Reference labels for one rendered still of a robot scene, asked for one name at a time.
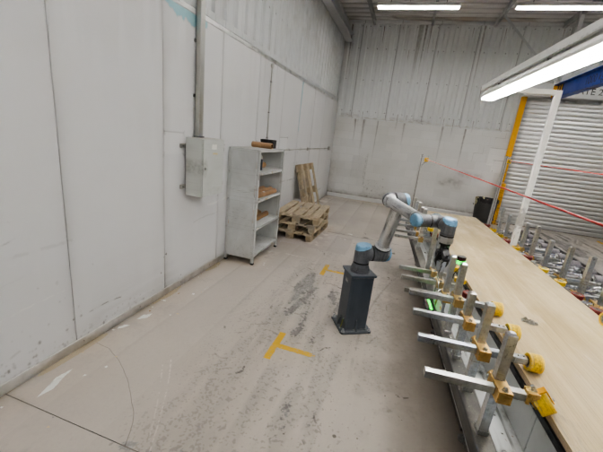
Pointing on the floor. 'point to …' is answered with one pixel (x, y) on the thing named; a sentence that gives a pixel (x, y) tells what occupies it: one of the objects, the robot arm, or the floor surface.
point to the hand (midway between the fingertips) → (439, 271)
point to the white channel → (551, 104)
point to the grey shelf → (257, 237)
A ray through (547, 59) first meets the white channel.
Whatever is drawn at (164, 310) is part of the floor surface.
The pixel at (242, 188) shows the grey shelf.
